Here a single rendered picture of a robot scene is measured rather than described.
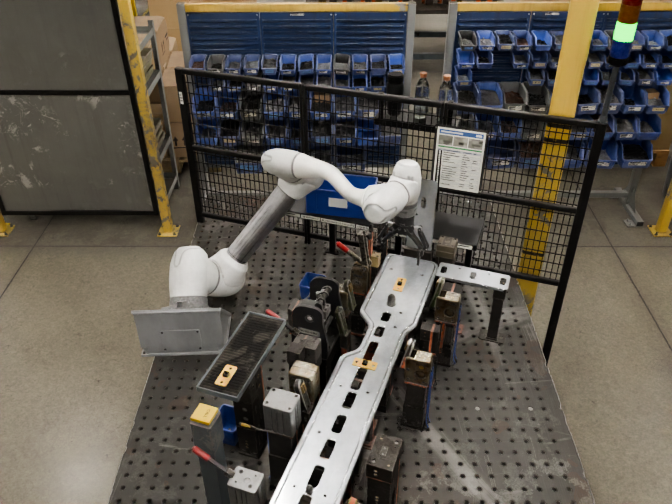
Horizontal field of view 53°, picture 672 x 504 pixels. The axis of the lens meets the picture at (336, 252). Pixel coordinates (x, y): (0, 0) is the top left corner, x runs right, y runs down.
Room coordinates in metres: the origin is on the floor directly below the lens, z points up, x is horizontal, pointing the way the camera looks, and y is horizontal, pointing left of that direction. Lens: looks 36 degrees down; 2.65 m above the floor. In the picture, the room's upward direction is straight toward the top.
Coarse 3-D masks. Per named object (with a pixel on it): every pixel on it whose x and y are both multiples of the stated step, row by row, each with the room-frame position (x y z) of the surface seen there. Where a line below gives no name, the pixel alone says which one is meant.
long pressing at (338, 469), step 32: (384, 288) 2.06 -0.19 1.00; (416, 288) 2.06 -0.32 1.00; (416, 320) 1.87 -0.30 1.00; (352, 352) 1.70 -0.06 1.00; (384, 352) 1.70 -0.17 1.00; (384, 384) 1.55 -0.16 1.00; (320, 416) 1.42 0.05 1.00; (352, 416) 1.42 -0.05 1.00; (320, 448) 1.29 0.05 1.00; (352, 448) 1.29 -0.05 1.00; (288, 480) 1.18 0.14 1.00; (320, 480) 1.18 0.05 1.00
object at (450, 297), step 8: (440, 296) 1.99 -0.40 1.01; (448, 296) 1.95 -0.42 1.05; (456, 296) 1.96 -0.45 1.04; (440, 304) 1.95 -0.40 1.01; (448, 304) 1.94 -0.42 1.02; (456, 304) 1.93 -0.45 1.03; (440, 312) 1.95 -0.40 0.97; (448, 312) 1.94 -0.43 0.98; (456, 312) 1.93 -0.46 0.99; (440, 320) 1.95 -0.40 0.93; (448, 320) 1.93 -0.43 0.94; (456, 320) 1.93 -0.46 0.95; (440, 328) 1.95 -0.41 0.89; (448, 328) 1.95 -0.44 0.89; (440, 336) 1.95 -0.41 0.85; (448, 336) 1.94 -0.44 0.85; (456, 336) 1.94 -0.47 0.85; (440, 344) 1.94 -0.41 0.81; (448, 344) 1.94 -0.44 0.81; (440, 352) 1.94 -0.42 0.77; (448, 352) 1.93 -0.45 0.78; (440, 360) 1.94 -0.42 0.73; (448, 360) 1.93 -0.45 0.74; (448, 368) 1.92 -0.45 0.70
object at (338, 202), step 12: (324, 180) 2.72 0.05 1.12; (348, 180) 2.70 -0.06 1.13; (360, 180) 2.68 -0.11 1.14; (372, 180) 2.67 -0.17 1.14; (312, 192) 2.57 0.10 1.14; (324, 192) 2.56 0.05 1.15; (336, 192) 2.55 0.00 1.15; (312, 204) 2.57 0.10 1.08; (324, 204) 2.56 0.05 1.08; (336, 204) 2.55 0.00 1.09; (348, 204) 2.54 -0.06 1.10; (348, 216) 2.54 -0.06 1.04; (360, 216) 2.52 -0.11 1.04
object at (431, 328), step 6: (426, 324) 1.86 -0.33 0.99; (432, 324) 1.86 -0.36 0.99; (420, 330) 1.84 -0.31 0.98; (426, 330) 1.83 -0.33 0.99; (432, 330) 1.83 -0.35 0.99; (438, 330) 1.83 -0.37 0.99; (420, 336) 1.84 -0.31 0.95; (426, 336) 1.83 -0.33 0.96; (432, 336) 1.82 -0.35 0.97; (438, 336) 1.82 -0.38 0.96; (420, 342) 1.83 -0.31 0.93; (426, 342) 1.82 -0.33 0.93; (432, 342) 1.82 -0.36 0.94; (438, 342) 1.83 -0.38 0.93; (420, 348) 1.83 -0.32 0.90; (426, 348) 1.82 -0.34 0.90; (432, 348) 1.82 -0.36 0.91; (438, 348) 1.83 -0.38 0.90; (432, 378) 1.83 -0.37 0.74; (432, 384) 1.82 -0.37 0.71
